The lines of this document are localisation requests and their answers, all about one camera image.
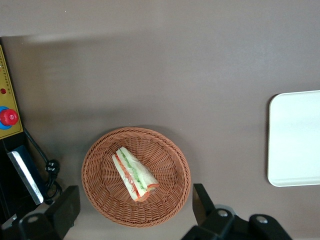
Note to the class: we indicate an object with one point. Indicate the triangle sandwich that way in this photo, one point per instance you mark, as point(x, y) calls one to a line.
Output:
point(133, 172)

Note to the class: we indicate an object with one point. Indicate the black fryer with yellow panel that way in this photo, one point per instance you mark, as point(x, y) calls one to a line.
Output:
point(7, 75)

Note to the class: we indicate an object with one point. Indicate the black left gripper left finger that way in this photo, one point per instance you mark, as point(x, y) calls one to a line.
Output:
point(62, 212)

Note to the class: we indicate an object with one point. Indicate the round brown wicker basket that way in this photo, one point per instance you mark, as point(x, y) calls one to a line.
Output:
point(165, 155)

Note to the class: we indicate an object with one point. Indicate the cream plastic tray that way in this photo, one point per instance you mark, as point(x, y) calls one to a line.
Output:
point(295, 140)

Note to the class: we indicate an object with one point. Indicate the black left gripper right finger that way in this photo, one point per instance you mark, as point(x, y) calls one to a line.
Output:
point(220, 227)

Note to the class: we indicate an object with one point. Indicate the red emergency stop button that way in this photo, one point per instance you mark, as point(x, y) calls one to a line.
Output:
point(8, 117)

